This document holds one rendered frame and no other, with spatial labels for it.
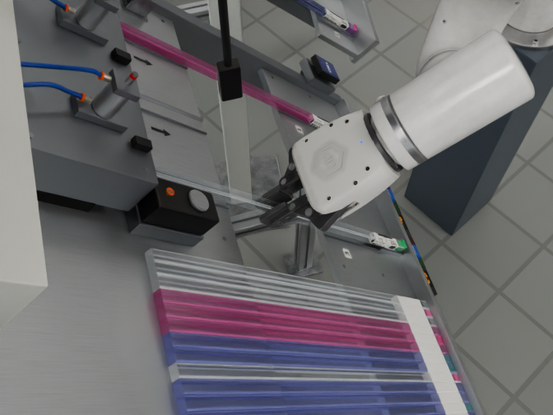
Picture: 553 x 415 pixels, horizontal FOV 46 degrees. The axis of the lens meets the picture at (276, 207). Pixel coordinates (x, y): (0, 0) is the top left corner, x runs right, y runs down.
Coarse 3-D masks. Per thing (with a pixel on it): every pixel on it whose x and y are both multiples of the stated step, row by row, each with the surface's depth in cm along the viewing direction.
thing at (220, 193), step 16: (160, 176) 66; (176, 176) 68; (192, 176) 70; (208, 192) 71; (224, 192) 73; (240, 192) 75; (256, 208) 77; (304, 224) 84; (336, 224) 88; (368, 240) 94; (400, 240) 100
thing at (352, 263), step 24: (264, 72) 102; (288, 96) 104; (312, 96) 111; (288, 120) 99; (288, 144) 96; (360, 216) 99; (336, 240) 89; (360, 240) 95; (336, 264) 86; (360, 264) 91; (384, 264) 96; (384, 288) 92; (408, 288) 97
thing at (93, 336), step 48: (144, 48) 80; (144, 96) 74; (192, 96) 83; (192, 144) 77; (48, 240) 54; (96, 240) 57; (144, 240) 62; (48, 288) 51; (96, 288) 54; (144, 288) 58; (0, 336) 46; (48, 336) 49; (96, 336) 52; (144, 336) 55; (0, 384) 44; (48, 384) 46; (96, 384) 49; (144, 384) 53
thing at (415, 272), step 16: (352, 112) 115; (384, 192) 106; (384, 208) 105; (400, 224) 103; (416, 256) 101; (416, 272) 99; (416, 288) 98; (432, 304) 96; (448, 336) 93; (448, 352) 93; (464, 368) 91; (464, 384) 90; (480, 400) 89
